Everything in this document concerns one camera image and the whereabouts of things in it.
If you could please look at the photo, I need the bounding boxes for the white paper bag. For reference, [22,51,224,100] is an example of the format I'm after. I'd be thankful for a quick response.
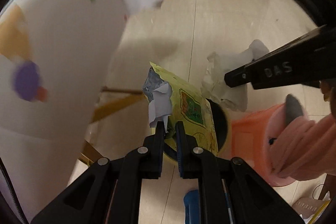
[201,39,269,112]

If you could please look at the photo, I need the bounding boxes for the blue plastic stool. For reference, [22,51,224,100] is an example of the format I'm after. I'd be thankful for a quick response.
[183,189,200,224]

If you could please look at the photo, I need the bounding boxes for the person right hand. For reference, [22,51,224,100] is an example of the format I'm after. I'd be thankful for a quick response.
[319,80,336,118]

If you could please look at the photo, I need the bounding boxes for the cartoon printed tablecloth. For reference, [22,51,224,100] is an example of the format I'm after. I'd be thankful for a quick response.
[1,0,163,223]

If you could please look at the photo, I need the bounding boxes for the yellow rimmed trash bin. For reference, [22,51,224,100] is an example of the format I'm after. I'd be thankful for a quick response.
[163,91,231,161]

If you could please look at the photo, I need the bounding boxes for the yellow green snack bag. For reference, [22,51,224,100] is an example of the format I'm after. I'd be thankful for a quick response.
[142,63,219,161]

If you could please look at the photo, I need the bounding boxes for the orange pink plastic stool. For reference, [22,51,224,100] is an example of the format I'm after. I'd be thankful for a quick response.
[231,104,295,187]

